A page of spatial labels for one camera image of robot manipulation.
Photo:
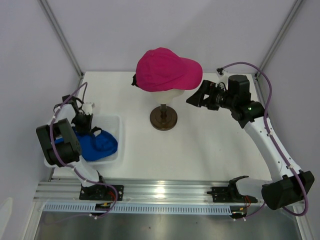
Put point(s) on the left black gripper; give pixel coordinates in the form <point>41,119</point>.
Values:
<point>86,129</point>

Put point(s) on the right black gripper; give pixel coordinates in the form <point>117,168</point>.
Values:
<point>208,88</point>

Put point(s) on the blue baseball cap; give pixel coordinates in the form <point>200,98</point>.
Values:
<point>100,145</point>

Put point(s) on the magenta baseball cap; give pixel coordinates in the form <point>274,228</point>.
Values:
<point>161,70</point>

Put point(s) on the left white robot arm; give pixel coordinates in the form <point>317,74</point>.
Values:
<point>61,119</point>

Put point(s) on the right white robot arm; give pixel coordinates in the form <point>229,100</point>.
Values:
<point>289,184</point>

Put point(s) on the white plastic basket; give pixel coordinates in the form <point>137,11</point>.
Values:
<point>113,125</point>

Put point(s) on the cream mannequin head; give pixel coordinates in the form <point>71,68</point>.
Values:
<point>165,97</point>

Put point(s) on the dark round mannequin stand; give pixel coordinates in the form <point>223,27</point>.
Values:
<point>163,118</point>

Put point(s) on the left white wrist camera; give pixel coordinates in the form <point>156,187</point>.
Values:
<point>87,108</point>

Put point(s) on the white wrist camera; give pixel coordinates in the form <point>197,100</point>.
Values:
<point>223,75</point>
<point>87,108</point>

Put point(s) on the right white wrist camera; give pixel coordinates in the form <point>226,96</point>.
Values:
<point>223,75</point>

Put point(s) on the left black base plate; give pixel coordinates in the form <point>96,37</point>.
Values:
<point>97,193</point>

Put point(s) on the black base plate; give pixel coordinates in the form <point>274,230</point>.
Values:
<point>229,194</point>
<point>97,193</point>

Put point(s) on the white slotted cable duct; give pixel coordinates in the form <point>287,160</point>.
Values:
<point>137,208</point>

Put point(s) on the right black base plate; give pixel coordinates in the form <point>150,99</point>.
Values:
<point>229,194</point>

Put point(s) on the right aluminium frame post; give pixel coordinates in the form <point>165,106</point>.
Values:
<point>282,32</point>

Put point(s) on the aluminium frame post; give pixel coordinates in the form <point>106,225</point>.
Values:
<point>282,32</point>
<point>49,14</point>

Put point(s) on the left aluminium frame post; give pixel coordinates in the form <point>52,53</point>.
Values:
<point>49,14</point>

